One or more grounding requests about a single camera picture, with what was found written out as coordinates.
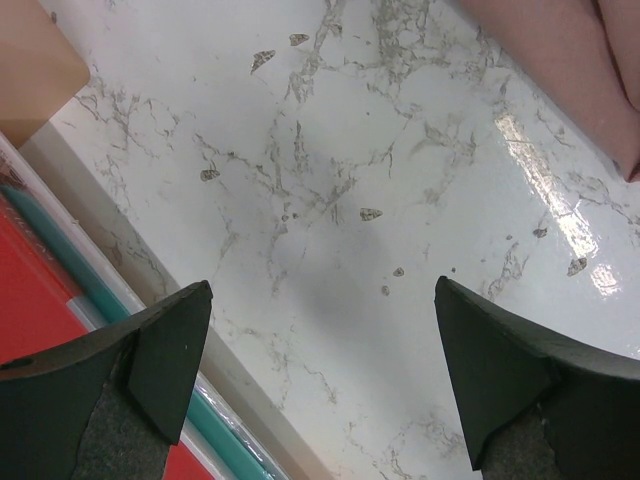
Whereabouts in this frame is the pink t shirt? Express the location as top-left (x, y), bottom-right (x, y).
top-left (460, 1), bottom-right (639, 182)

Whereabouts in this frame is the red folder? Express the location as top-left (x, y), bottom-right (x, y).
top-left (0, 189), bottom-right (211, 480)

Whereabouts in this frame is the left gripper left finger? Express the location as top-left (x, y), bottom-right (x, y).
top-left (1, 281), bottom-right (213, 479)

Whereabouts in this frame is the orange desk organizer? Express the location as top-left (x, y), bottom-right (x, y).
top-left (1, 0), bottom-right (90, 148)

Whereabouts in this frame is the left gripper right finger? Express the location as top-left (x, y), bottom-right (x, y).
top-left (434, 276), bottom-right (639, 479)

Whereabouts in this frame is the teal folder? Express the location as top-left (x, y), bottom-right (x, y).
top-left (1, 185), bottom-right (271, 479)

